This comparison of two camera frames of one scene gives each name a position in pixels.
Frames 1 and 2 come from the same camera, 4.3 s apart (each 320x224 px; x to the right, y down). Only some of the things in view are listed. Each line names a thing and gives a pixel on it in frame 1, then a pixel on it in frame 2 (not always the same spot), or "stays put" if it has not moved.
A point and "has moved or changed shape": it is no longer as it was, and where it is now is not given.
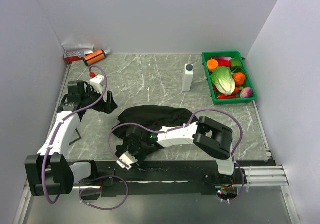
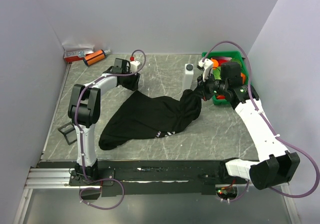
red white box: (72, 56) stays put
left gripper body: (92, 97) -> (131, 81)
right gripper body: (139, 150) -> (210, 87)
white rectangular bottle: (188, 77) stays put
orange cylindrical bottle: (93, 57) stays put
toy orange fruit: (212, 64) stays put
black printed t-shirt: (157, 117) has moved or changed shape
